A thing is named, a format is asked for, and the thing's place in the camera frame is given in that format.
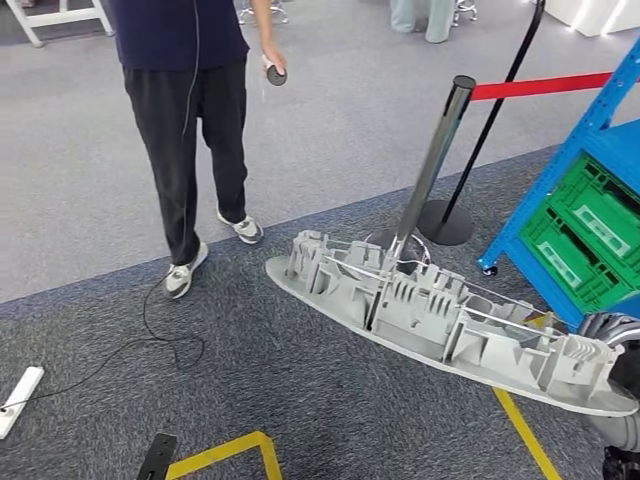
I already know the person's hand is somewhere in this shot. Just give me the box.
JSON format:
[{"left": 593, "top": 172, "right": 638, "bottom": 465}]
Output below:
[{"left": 260, "top": 40, "right": 288, "bottom": 75}]

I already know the black round handheld controller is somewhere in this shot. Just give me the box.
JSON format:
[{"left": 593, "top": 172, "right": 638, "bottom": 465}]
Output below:
[{"left": 261, "top": 54, "right": 288, "bottom": 87}]

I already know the grey plastic wheel hubcap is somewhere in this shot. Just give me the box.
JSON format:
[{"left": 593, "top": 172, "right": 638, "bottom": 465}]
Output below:
[{"left": 265, "top": 229, "right": 640, "bottom": 419}]

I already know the blue metal shelf rack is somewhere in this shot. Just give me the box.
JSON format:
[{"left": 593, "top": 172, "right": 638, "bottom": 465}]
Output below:
[{"left": 477, "top": 36, "right": 640, "bottom": 333}]

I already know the office chair base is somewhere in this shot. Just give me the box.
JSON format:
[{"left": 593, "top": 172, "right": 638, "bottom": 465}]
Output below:
[
  {"left": 452, "top": 0, "right": 478, "bottom": 28},
  {"left": 237, "top": 0, "right": 290, "bottom": 26}
]

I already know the person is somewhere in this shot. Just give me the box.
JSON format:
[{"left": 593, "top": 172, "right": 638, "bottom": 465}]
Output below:
[
  {"left": 107, "top": 0, "right": 288, "bottom": 301},
  {"left": 389, "top": 0, "right": 456, "bottom": 44}
]

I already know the red barrier belt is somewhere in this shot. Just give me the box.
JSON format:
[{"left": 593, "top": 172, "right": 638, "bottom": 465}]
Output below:
[{"left": 469, "top": 71, "right": 615, "bottom": 103}]

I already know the yellow floor tape outline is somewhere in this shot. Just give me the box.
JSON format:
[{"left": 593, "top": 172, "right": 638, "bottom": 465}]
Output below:
[
  {"left": 492, "top": 387, "right": 562, "bottom": 480},
  {"left": 166, "top": 430, "right": 284, "bottom": 480}
]

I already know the black robot foot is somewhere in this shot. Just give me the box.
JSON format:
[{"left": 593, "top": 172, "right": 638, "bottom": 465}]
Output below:
[{"left": 136, "top": 433, "right": 178, "bottom": 480}]

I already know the white plinth block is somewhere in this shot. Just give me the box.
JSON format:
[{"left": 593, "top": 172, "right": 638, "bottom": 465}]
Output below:
[{"left": 542, "top": 0, "right": 640, "bottom": 39}]

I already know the white power strip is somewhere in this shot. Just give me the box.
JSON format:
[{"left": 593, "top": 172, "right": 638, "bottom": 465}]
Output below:
[{"left": 0, "top": 366, "right": 45, "bottom": 441}]

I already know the green plastic crate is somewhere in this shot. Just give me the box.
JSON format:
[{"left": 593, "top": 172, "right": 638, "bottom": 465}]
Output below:
[{"left": 518, "top": 153, "right": 640, "bottom": 314}]

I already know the chrome barrier post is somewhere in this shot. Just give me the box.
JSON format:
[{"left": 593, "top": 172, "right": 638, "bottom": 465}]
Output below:
[{"left": 364, "top": 74, "right": 477, "bottom": 274}]

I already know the white furniture frame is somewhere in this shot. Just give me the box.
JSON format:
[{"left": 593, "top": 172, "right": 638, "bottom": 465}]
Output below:
[{"left": 5, "top": 0, "right": 115, "bottom": 49}]

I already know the black barrier post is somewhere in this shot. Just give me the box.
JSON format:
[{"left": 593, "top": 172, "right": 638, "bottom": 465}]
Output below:
[{"left": 417, "top": 0, "right": 547, "bottom": 248}]

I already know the thin black cable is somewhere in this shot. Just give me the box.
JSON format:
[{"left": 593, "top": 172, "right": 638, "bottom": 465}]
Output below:
[{"left": 0, "top": 0, "right": 207, "bottom": 412}]

